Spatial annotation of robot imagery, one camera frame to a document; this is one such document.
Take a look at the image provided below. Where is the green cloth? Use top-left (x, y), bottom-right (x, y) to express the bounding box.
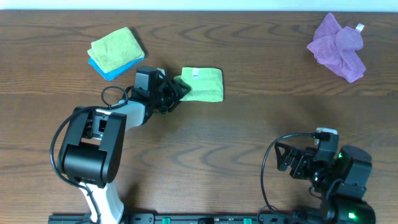
top-left (87, 27), bottom-right (145, 73)
top-left (176, 67), bottom-right (224, 103)

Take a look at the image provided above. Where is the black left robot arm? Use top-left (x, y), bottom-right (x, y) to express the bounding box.
top-left (49, 67), bottom-right (191, 223)

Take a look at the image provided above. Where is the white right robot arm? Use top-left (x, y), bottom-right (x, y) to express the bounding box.
top-left (275, 142), bottom-right (376, 223)

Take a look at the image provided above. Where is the folded blue cloth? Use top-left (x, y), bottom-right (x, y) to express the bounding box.
top-left (88, 57), bottom-right (144, 82)

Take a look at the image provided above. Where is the folded green cloth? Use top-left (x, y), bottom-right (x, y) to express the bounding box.
top-left (87, 27), bottom-right (145, 73)

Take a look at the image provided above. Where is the crumpled purple cloth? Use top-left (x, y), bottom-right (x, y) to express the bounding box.
top-left (307, 13), bottom-right (366, 83)

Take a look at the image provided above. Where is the white purple cloth label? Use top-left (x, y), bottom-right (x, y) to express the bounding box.
top-left (355, 24), bottom-right (364, 33)

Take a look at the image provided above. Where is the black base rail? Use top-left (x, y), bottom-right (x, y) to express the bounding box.
top-left (48, 213), bottom-right (297, 224)

